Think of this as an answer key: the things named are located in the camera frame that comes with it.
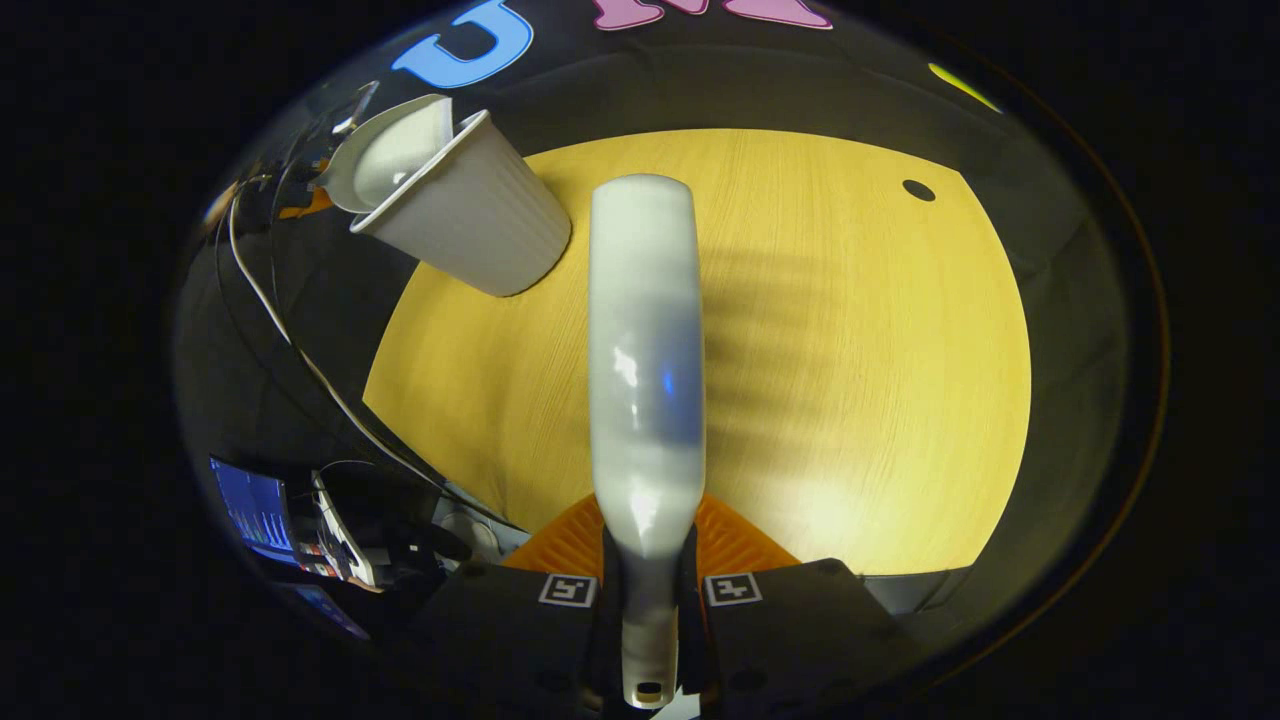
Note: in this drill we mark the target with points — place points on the grey plastic dustpan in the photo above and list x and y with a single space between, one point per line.
385 150

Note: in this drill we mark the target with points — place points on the laptop screen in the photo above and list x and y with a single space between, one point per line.
255 510

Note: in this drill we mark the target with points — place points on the grey ribbed garbage bin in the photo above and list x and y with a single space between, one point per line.
480 220

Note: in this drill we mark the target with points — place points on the wooden desktop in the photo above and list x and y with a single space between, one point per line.
860 380

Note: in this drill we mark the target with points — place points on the small grey black-bristled broom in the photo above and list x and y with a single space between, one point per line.
645 350

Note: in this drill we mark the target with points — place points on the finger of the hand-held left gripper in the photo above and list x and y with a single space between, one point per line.
303 206

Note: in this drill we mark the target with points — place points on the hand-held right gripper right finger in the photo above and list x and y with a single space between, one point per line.
800 630

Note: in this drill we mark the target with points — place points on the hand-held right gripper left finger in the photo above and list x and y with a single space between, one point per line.
510 630

